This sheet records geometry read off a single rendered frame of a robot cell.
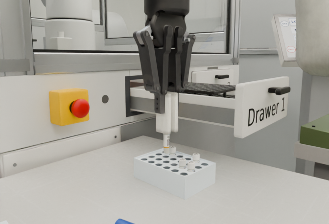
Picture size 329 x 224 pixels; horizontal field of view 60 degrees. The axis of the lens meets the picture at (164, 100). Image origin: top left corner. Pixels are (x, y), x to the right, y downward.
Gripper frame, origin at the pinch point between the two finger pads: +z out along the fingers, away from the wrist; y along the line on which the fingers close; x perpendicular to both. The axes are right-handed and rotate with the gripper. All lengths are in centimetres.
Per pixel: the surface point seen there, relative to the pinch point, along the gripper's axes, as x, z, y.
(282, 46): 21, -14, 104
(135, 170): 4.7, 11.0, -3.4
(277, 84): -5.2, -2.7, 34.3
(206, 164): -5.6, 9.3, 4.3
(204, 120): 3.2, 4.6, 15.9
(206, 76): 28, -2, 51
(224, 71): 29, -3, 65
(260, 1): 76, -53, 191
